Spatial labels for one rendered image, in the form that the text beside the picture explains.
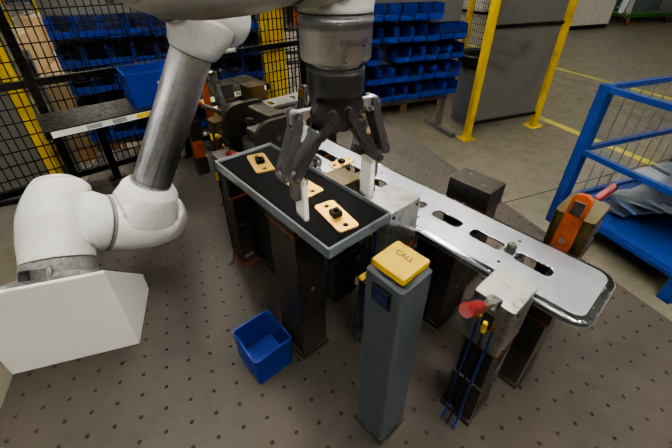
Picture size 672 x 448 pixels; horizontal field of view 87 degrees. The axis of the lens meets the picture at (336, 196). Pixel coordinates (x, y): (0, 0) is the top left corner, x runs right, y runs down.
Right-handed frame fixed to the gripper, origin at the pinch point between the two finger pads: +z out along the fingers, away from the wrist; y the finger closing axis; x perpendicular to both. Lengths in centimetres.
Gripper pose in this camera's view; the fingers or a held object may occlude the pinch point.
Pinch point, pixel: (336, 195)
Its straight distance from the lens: 56.0
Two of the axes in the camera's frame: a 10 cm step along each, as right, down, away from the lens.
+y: 8.5, -2.9, 4.3
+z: 0.0, 8.4, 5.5
